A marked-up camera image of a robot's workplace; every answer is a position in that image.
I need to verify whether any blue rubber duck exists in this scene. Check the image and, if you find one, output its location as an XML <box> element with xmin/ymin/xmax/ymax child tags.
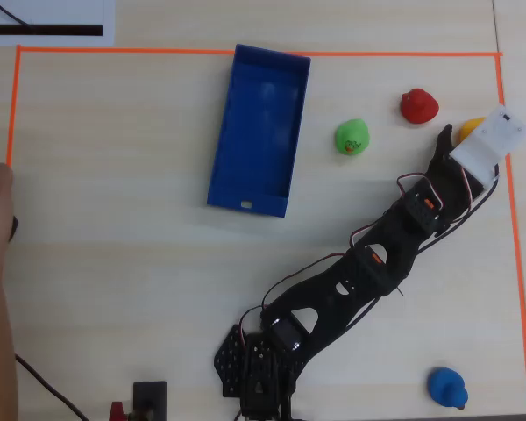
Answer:
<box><xmin>426</xmin><ymin>367</ymin><xmax>470</xmax><ymax>411</ymax></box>

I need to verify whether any orange tape border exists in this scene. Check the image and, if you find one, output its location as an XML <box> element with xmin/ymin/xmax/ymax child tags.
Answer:
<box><xmin>4</xmin><ymin>44</ymin><xmax>526</xmax><ymax>415</ymax></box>

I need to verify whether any yellow rubber duck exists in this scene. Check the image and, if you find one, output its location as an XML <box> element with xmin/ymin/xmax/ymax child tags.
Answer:
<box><xmin>458</xmin><ymin>116</ymin><xmax>487</xmax><ymax>144</ymax></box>

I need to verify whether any thin black cable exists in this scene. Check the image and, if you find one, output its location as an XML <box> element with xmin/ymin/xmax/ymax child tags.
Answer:
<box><xmin>0</xmin><ymin>0</ymin><xmax>32</xmax><ymax>28</ymax></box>

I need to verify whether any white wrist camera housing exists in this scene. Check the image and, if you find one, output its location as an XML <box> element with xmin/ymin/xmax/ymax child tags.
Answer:
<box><xmin>450</xmin><ymin>103</ymin><xmax>526</xmax><ymax>191</ymax></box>

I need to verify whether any blue plastic box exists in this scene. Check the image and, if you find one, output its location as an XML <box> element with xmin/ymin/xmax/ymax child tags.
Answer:
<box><xmin>206</xmin><ymin>43</ymin><xmax>312</xmax><ymax>219</ymax></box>

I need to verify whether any thick black cable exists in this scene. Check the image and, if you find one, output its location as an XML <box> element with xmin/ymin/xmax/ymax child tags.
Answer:
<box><xmin>14</xmin><ymin>353</ymin><xmax>91</xmax><ymax>421</ymax></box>

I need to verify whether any red rubber duck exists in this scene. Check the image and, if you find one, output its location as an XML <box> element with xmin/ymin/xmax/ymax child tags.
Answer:
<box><xmin>400</xmin><ymin>88</ymin><xmax>440</xmax><ymax>125</ymax></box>

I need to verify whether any green rubber duck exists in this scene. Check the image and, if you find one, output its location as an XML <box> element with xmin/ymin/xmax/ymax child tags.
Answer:
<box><xmin>334</xmin><ymin>118</ymin><xmax>371</xmax><ymax>156</ymax></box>

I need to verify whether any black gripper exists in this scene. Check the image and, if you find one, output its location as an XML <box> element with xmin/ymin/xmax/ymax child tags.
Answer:
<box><xmin>422</xmin><ymin>123</ymin><xmax>487</xmax><ymax>220</ymax></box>

